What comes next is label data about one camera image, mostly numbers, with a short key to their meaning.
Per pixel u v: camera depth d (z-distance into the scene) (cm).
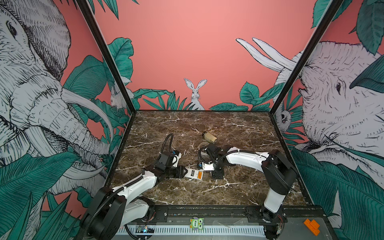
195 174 86
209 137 102
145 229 70
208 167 78
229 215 76
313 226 70
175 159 73
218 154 68
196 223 70
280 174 47
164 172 66
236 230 70
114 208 41
